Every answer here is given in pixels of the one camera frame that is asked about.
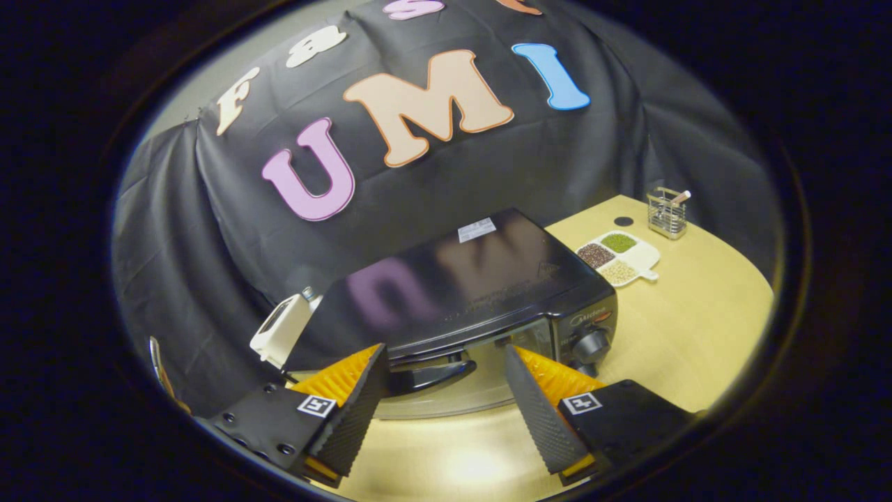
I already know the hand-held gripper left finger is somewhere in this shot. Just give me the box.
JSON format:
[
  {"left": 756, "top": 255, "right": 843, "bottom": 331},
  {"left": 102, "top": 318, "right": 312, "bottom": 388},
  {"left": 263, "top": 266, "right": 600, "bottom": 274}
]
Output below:
[{"left": 208, "top": 343, "right": 390, "bottom": 489}]

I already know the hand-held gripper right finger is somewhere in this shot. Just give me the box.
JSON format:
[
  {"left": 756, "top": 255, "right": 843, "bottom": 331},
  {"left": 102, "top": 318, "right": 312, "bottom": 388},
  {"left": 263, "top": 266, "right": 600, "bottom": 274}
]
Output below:
[{"left": 503, "top": 344, "right": 699, "bottom": 488}]

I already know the black toaster oven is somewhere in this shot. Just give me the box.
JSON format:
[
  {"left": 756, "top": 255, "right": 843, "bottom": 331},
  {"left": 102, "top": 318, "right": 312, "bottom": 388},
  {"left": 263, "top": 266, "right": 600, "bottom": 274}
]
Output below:
[{"left": 286, "top": 208, "right": 620, "bottom": 419}]

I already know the white pop-up toaster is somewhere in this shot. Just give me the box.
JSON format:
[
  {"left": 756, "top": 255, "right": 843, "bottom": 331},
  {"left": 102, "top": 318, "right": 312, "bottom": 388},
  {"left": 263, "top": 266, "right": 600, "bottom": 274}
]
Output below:
[{"left": 249, "top": 293, "right": 318, "bottom": 370}]

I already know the white divided plate of beans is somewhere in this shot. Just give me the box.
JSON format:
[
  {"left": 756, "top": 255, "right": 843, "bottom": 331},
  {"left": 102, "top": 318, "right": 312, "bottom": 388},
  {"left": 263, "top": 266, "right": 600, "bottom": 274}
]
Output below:
[{"left": 576, "top": 230, "right": 661, "bottom": 288}]

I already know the dark smartphone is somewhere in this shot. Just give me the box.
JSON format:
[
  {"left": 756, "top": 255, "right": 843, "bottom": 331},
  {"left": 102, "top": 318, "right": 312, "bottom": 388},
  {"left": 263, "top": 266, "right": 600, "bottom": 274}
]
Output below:
[{"left": 148, "top": 336, "right": 189, "bottom": 412}]

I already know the black backdrop cloth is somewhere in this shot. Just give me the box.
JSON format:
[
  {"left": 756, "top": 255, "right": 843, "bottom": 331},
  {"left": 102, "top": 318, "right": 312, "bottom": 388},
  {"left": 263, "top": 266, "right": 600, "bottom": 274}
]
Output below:
[{"left": 111, "top": 0, "right": 781, "bottom": 419}]

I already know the wire utensil holder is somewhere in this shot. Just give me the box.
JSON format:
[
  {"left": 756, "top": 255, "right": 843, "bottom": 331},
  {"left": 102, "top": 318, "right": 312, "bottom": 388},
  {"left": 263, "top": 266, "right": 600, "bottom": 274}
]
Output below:
[{"left": 647, "top": 187, "right": 689, "bottom": 241}]

